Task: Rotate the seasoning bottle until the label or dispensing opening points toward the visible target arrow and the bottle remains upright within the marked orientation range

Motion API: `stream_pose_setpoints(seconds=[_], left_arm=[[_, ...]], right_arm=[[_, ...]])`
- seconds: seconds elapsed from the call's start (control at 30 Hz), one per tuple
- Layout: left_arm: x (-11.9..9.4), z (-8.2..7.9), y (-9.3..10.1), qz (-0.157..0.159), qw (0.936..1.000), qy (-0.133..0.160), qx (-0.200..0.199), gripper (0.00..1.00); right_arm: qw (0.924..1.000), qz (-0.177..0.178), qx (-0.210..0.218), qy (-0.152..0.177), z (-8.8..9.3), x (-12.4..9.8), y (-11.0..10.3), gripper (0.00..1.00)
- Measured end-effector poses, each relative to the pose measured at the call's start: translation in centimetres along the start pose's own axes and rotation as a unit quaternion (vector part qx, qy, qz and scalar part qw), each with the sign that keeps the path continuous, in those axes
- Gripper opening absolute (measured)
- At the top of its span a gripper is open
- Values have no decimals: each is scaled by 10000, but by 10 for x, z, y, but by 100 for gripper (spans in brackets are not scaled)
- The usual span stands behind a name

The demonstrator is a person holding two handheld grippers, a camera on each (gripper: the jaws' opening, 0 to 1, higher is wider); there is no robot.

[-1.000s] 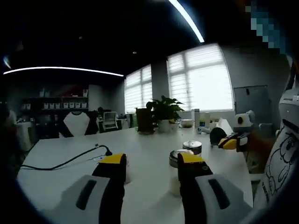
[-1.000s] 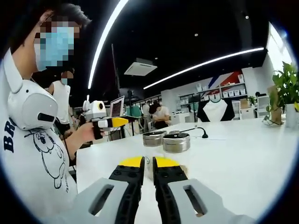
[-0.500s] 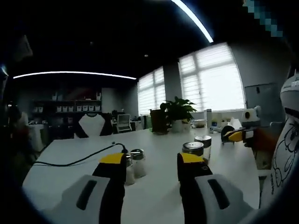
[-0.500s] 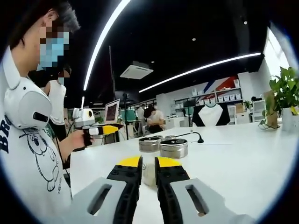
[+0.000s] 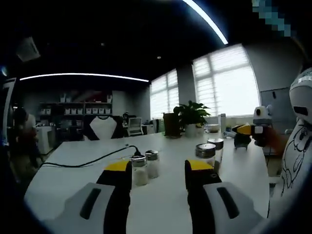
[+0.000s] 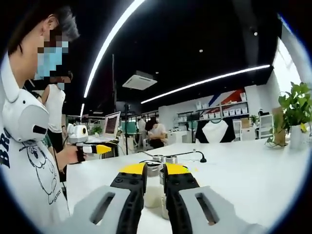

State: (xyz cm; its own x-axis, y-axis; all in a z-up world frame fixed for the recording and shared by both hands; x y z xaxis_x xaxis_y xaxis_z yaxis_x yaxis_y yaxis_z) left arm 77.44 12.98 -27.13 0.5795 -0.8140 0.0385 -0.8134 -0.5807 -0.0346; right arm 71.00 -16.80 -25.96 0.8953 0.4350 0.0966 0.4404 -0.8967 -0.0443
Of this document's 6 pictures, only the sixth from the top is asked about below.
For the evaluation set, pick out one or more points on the black camera tripod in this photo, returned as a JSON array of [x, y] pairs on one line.
[[127, 126]]

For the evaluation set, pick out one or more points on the shelf of white storage bins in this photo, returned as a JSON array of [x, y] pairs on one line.
[[234, 111]]

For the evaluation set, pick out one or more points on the silver laptop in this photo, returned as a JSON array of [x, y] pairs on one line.
[[112, 124]]

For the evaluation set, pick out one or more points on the cardboard box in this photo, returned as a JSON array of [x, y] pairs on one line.
[[245, 123]]

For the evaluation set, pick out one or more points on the white office chair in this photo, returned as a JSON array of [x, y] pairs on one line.
[[265, 124]]

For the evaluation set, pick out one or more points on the tall seasoning bottle brown powder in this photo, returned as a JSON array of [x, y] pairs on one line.
[[161, 178]]

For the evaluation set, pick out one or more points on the tall seasoning bottle white powder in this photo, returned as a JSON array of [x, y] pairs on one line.
[[153, 197]]

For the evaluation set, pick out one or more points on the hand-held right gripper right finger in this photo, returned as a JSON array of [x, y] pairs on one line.
[[178, 200]]

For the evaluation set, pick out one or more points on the person in white shirt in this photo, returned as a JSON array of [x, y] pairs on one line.
[[24, 182]]

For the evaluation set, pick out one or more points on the tall black pole stand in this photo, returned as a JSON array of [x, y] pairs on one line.
[[114, 85]]

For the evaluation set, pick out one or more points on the ceiling air conditioner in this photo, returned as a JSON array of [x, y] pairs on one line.
[[140, 80]]

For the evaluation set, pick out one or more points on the small seasoning bottle grey powder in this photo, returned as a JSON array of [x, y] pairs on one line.
[[158, 158]]

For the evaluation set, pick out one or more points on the long ceiling light strip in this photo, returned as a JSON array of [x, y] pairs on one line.
[[102, 53], [207, 80]]

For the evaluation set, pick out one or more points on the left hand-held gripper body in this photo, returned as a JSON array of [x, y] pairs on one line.
[[78, 134]]

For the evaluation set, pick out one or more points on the small seasoning bottle white powder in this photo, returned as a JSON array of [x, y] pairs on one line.
[[171, 159]]

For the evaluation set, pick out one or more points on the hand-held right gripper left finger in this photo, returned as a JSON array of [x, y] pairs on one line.
[[129, 200]]

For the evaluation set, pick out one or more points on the window with white blinds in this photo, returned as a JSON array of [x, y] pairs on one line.
[[285, 68]]

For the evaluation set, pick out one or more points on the small green potted plant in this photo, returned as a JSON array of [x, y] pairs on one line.
[[254, 119]]

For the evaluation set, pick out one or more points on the white shoulder-worn device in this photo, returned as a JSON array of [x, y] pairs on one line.
[[24, 117]]

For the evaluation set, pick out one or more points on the person's left hand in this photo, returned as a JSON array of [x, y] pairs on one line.
[[69, 154]]

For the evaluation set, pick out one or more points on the green potted plant white pot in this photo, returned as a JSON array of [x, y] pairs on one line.
[[297, 102]]

